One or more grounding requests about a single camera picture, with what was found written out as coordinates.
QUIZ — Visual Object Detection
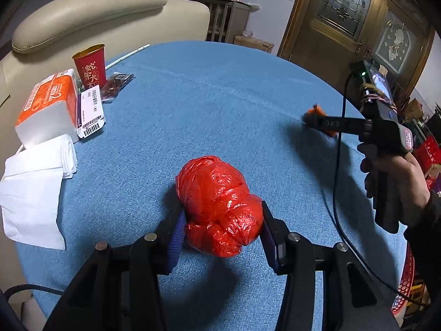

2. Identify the white barcode label box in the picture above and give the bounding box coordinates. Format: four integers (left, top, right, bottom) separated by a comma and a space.
76, 84, 106, 139

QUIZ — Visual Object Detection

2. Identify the white folded tissue stack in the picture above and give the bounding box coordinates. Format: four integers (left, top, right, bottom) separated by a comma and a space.
5, 134, 78, 180

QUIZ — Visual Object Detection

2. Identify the beige leather sofa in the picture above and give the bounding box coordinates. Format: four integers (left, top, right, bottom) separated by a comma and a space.
0, 0, 211, 331

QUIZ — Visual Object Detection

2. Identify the black cable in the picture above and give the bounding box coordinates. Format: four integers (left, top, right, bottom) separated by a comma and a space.
332, 72, 429, 306
3, 284, 66, 298

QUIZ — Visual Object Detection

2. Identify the wooden glass panel door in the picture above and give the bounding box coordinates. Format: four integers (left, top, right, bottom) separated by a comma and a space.
277, 0, 436, 94

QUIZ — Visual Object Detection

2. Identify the orange wrapper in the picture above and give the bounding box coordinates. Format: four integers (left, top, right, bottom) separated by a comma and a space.
305, 105, 336, 139

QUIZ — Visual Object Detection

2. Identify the orange white tissue pack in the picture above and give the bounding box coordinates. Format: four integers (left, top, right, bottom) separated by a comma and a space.
14, 69, 80, 147

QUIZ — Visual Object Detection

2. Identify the red plastic bag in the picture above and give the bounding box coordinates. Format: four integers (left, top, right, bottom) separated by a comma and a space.
175, 155, 265, 258

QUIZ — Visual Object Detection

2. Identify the dark foil packet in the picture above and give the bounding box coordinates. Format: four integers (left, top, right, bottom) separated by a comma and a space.
100, 72, 135, 103

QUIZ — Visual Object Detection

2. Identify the person's right forearm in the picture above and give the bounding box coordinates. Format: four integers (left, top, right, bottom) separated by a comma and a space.
403, 189, 441, 318

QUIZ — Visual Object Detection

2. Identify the wooden slatted radiator cabinet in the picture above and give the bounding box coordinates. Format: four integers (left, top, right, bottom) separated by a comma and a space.
188, 0, 260, 44

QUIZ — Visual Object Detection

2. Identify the white thin stick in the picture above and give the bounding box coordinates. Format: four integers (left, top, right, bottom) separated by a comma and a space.
105, 44, 151, 68

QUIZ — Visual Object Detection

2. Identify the white paper napkin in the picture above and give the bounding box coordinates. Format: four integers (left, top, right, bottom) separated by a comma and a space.
0, 167, 67, 250

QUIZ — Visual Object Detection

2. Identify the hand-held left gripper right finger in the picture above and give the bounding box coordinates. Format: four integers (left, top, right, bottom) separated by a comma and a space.
261, 201, 402, 331

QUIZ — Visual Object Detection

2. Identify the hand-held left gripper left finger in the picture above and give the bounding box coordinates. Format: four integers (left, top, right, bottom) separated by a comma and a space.
43, 198, 188, 331

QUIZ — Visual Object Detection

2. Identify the red gift bag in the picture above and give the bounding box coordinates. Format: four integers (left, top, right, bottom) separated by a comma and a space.
415, 137, 441, 166

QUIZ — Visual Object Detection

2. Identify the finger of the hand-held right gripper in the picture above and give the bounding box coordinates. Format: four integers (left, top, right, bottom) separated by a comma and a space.
301, 112, 375, 137

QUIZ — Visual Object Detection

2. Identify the person's right hand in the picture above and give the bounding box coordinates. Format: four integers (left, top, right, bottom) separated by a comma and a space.
356, 143, 431, 226

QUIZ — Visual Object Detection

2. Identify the brown cardboard box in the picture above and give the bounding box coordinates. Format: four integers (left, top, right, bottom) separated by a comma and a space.
234, 35, 274, 54

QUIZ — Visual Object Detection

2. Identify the red paper cup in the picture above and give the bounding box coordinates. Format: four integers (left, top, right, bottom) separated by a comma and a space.
72, 44, 107, 92

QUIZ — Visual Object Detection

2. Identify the red plastic basket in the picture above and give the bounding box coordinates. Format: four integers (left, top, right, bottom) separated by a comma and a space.
389, 245, 419, 318

